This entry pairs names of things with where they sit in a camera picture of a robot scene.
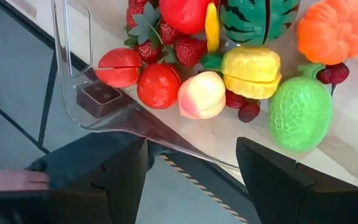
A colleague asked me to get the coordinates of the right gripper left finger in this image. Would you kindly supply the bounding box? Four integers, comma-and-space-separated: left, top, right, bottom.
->
39, 138, 149, 224

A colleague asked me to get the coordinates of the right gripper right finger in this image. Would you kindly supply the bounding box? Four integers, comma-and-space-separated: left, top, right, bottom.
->
236, 136, 358, 224

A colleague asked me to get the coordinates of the light green toy melon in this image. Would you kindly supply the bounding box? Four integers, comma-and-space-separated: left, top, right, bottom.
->
268, 63, 334, 153

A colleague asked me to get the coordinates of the dark red toy cherry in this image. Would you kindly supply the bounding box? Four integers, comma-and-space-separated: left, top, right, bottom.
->
237, 102, 261, 124

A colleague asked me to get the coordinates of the red toy tomato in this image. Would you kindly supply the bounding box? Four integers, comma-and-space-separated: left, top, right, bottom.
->
137, 63, 182, 110

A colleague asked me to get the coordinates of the red toy apple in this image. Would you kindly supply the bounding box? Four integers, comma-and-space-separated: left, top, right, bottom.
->
95, 47, 143, 89

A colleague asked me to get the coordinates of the toy peach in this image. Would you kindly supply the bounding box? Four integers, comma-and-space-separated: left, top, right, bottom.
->
177, 70, 227, 121

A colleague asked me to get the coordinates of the yellow toy pepper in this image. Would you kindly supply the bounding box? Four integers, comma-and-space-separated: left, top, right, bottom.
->
199, 46, 283, 100

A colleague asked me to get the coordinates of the red toy strawberry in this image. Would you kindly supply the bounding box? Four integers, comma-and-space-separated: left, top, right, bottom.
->
123, 0, 164, 47
173, 37, 208, 68
157, 18, 183, 46
133, 40, 163, 65

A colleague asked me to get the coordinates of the orange toy tangerine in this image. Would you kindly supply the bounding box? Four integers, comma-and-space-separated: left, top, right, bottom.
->
296, 0, 358, 66

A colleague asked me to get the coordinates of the green striped toy watermelon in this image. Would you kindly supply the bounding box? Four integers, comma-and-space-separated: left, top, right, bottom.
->
219, 0, 301, 47

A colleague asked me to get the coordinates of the large red ribbed toy fruit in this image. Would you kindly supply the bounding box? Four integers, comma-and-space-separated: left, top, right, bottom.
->
158, 0, 220, 35

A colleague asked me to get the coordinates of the clear plastic tupperware container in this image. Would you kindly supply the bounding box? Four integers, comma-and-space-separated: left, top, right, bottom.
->
50, 0, 358, 187

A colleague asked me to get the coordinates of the person's hand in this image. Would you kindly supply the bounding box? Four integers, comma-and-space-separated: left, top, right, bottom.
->
0, 169, 50, 191

